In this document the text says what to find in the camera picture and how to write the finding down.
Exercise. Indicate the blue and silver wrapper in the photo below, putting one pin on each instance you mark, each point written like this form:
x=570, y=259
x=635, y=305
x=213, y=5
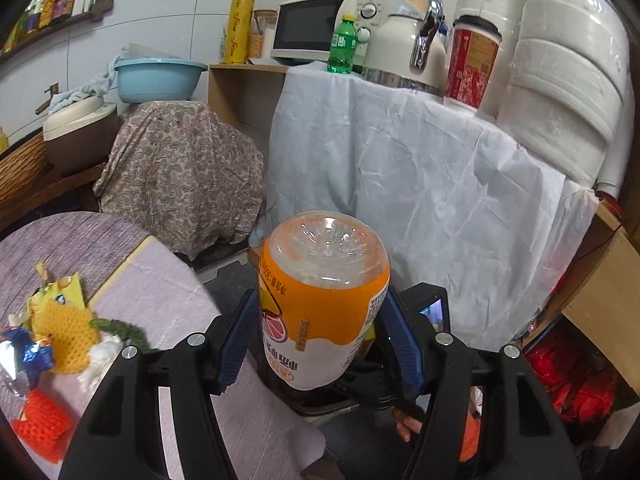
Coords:
x=25, y=355

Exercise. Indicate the green vegetable scrap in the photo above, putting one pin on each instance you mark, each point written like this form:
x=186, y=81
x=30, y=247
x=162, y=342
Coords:
x=125, y=330

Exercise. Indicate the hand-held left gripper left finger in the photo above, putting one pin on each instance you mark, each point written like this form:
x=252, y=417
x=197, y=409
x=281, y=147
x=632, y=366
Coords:
x=240, y=340

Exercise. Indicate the yellow soap bottle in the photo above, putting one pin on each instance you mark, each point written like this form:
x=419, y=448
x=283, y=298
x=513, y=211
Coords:
x=3, y=140

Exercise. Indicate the orange foam fruit net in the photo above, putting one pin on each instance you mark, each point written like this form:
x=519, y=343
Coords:
x=42, y=425

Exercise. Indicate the glass jar with wooden lid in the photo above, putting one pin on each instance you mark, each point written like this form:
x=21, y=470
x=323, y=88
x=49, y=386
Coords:
x=265, y=30

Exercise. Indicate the white microwave oven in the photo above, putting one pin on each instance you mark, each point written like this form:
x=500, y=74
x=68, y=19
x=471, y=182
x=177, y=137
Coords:
x=305, y=25

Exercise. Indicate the yellow wrap roll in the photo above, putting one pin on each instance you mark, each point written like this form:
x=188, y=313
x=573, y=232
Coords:
x=239, y=25

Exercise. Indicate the wooden framed wall mirror shelf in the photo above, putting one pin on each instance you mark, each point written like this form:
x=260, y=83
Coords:
x=102, y=10

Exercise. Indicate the white wrapped roll stack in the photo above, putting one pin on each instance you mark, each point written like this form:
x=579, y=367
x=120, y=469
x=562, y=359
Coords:
x=560, y=75

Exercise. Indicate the purple wood-grain table cover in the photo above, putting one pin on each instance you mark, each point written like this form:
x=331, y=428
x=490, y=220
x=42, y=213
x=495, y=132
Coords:
x=65, y=240

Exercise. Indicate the brown and white rice cooker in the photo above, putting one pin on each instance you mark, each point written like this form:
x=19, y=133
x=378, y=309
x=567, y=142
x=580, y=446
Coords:
x=80, y=135

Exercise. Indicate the red plastic bag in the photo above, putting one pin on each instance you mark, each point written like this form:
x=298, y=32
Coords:
x=570, y=375

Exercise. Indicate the white cloth cover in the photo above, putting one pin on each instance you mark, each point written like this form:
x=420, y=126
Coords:
x=425, y=175

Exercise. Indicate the white paper roll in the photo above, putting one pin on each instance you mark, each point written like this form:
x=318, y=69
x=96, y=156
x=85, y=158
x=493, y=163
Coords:
x=487, y=0

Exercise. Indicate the red label cup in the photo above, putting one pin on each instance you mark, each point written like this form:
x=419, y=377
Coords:
x=470, y=65

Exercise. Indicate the light blue towel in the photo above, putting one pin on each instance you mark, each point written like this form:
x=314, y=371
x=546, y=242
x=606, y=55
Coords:
x=82, y=92

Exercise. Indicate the wicker basket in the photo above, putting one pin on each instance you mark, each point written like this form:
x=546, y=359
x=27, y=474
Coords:
x=20, y=170

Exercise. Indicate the green soda bottle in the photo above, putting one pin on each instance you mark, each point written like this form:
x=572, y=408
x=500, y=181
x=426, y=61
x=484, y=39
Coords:
x=342, y=47

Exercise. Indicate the bronze faucet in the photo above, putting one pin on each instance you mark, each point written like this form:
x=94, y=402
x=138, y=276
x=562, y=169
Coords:
x=48, y=97

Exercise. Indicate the floral patterned cloth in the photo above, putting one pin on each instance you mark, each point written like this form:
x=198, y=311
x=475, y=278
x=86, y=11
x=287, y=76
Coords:
x=180, y=170

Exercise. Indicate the yellow snack wrapper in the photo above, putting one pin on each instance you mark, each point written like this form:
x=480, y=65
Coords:
x=65, y=290

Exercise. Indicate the row of bottles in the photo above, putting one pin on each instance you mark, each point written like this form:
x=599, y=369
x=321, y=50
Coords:
x=60, y=2

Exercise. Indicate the pink tablecloth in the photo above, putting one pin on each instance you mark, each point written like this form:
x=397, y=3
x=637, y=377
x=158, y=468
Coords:
x=165, y=290

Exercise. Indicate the yellow foam fruit net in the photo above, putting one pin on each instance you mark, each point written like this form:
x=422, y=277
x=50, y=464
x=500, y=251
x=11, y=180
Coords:
x=65, y=340

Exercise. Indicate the orange label plastic bottle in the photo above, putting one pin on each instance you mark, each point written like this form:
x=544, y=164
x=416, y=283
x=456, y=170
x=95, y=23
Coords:
x=320, y=320

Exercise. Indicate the dark wooden counter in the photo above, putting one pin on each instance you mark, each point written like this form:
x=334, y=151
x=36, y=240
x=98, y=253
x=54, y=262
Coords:
x=75, y=182

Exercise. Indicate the person's right hand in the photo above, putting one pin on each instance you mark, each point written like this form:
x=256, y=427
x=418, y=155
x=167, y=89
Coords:
x=407, y=425

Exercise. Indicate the light blue plastic basin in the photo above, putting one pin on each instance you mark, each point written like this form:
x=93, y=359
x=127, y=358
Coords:
x=157, y=82

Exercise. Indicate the white tissue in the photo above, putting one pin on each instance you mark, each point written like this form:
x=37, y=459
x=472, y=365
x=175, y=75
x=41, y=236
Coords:
x=100, y=357

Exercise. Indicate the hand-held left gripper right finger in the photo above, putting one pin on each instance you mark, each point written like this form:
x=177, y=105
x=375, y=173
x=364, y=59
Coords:
x=402, y=347

